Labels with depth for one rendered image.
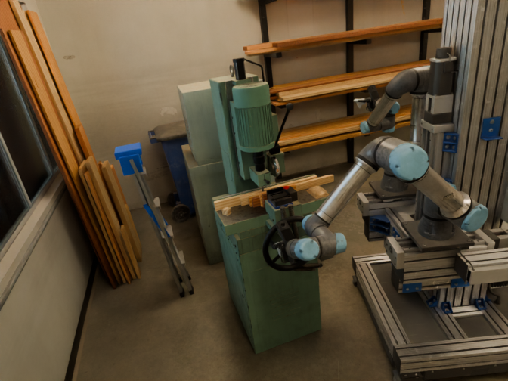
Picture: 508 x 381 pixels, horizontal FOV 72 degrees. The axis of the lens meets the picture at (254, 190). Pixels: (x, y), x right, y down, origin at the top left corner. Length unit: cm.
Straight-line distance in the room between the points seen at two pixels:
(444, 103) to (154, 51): 289
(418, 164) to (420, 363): 109
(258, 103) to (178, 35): 238
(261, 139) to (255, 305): 91
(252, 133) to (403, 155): 74
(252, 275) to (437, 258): 89
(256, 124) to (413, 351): 134
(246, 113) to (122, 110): 247
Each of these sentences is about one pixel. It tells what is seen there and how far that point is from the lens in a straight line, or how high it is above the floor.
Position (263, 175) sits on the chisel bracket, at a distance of 180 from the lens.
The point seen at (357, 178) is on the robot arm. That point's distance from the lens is 137.
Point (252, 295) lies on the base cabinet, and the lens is 199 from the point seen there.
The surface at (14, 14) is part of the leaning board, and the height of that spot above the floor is 202.
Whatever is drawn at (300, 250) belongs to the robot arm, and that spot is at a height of 104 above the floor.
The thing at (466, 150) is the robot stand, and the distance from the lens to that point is 183.
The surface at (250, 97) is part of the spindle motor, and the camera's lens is 165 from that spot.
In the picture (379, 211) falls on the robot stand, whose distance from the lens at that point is 215.
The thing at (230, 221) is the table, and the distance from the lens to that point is 174.
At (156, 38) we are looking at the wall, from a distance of 393.
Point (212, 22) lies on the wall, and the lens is 399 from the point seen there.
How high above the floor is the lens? 174
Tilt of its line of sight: 25 degrees down
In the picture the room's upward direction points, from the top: 8 degrees counter-clockwise
